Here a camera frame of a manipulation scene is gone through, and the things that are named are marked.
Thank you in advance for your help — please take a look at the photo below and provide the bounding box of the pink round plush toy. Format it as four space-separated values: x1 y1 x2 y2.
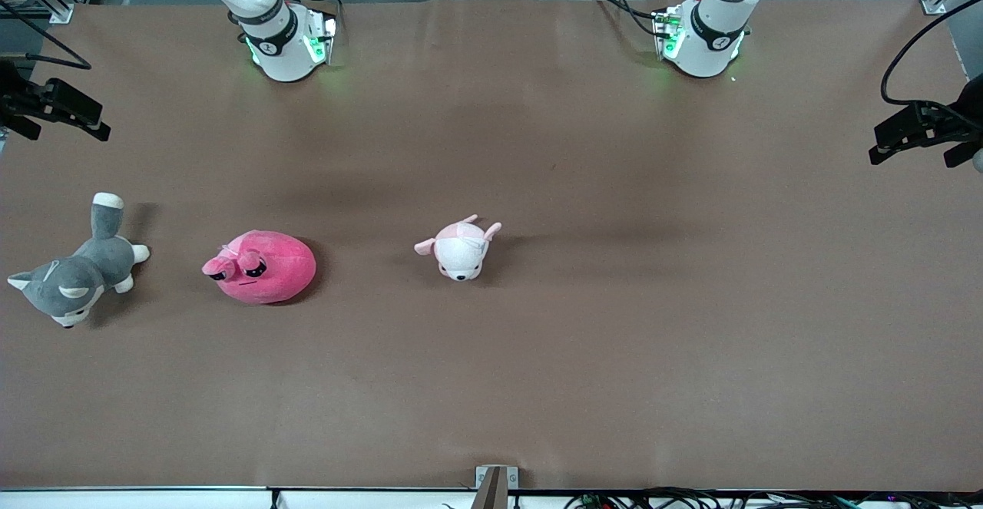
201 230 317 306

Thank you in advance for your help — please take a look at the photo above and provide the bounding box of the grey white husky plush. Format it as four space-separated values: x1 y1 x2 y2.
6 192 151 329

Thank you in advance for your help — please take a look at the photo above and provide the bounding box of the left base connector box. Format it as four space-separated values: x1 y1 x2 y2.
653 6 686 61

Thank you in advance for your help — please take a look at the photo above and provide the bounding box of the base connector box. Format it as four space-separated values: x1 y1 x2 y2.
653 6 686 61
303 10 339 65

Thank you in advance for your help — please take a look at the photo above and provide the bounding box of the right base connector box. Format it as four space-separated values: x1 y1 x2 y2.
303 10 339 65

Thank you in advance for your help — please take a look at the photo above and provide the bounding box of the white pink puppy plush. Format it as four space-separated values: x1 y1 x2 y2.
414 214 503 283

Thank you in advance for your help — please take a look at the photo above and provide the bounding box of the black left base cable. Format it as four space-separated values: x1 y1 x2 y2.
590 0 663 38

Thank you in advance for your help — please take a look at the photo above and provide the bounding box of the white table edge rail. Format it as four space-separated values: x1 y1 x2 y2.
0 486 477 509

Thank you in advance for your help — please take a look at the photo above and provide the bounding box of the black cable bundle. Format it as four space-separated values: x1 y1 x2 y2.
564 486 983 509

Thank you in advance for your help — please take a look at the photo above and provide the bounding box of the metal table edge bracket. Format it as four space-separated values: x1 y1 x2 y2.
475 465 519 509

